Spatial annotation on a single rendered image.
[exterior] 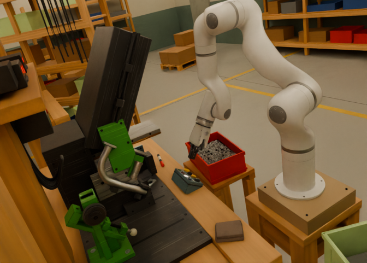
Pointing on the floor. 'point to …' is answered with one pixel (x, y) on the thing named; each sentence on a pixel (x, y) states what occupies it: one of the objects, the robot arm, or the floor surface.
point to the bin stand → (224, 191)
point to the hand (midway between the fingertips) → (192, 154)
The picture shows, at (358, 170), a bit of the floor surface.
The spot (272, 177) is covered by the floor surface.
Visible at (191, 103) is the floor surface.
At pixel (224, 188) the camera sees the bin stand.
